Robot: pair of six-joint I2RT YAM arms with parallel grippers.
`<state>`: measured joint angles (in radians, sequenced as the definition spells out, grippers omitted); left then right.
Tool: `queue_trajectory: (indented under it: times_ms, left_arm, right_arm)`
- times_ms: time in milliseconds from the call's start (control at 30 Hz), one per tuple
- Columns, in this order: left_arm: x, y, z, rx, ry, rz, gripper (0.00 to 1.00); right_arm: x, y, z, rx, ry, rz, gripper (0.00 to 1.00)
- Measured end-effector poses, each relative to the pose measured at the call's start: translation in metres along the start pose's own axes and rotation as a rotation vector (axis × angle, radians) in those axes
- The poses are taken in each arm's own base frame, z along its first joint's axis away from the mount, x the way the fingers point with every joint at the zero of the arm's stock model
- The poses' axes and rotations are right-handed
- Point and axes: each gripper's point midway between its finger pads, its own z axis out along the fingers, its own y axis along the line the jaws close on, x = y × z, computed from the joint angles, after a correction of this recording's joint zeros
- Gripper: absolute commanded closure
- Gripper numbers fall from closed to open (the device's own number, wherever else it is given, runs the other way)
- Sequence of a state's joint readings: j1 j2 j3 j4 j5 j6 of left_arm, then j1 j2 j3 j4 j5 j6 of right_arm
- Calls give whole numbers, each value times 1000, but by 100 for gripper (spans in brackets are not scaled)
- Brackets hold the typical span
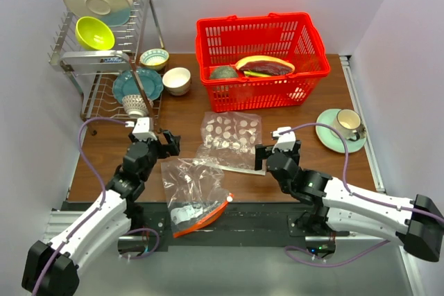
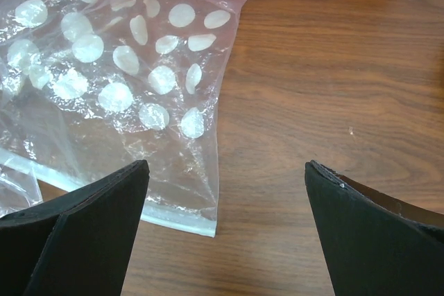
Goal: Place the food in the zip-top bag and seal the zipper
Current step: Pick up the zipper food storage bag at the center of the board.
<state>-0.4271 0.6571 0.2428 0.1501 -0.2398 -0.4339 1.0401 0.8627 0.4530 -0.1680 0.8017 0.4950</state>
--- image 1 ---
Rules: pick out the cream white bowl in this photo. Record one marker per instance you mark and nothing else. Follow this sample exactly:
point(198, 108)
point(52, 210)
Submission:
point(177, 81)

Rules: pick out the green toy vegetable stick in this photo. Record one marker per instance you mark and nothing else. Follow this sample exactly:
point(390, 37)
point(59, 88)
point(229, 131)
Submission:
point(256, 75)

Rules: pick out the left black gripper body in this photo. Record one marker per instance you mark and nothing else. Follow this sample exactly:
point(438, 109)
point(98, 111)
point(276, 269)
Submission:
point(155, 148)

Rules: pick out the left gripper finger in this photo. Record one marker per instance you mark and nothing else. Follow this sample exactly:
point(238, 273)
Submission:
point(172, 147)
point(164, 155)

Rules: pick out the cream enamel mug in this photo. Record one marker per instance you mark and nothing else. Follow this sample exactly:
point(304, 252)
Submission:
point(349, 125)

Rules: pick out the clear bag with white dots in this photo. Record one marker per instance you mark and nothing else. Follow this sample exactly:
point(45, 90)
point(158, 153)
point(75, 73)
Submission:
point(229, 140)

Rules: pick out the green toy melon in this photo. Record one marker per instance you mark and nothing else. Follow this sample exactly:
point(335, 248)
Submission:
point(223, 72)

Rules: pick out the red plastic shopping basket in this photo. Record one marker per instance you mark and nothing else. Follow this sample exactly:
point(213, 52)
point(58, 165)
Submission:
point(291, 37)

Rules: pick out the mint green saucer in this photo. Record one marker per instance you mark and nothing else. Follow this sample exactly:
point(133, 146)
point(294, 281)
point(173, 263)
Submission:
point(330, 139)

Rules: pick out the toy steak slice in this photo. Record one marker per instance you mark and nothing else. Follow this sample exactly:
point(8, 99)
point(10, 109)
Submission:
point(265, 64)

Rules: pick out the clear orange zip top bag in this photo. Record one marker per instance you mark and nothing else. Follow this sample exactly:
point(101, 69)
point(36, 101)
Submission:
point(194, 194)

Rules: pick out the metal dish rack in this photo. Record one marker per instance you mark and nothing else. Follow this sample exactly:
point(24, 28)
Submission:
point(94, 72)

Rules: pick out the lime green bowl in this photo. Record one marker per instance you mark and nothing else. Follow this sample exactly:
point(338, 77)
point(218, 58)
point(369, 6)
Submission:
point(93, 34)

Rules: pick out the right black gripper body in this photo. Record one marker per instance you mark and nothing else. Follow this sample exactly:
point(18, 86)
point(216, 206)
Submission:
point(286, 154)

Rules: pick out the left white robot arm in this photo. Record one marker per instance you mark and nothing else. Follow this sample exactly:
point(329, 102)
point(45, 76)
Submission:
point(54, 268)

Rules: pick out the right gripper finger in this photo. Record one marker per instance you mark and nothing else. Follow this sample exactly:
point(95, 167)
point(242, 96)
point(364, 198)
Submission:
point(262, 152)
point(295, 153)

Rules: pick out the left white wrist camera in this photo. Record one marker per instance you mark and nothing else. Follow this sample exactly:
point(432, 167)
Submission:
point(142, 128)

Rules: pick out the grey patterned white bowl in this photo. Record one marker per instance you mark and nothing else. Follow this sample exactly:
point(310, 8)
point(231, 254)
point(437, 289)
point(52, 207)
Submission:
point(134, 106)

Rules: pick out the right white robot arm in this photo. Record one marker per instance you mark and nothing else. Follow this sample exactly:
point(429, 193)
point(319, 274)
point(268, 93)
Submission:
point(415, 224)

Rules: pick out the teal scalloped plate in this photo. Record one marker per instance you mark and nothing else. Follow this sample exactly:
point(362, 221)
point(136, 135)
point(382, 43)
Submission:
point(125, 85)

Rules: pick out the teal patterned small bowl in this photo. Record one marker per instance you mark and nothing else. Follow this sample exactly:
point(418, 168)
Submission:
point(155, 59)

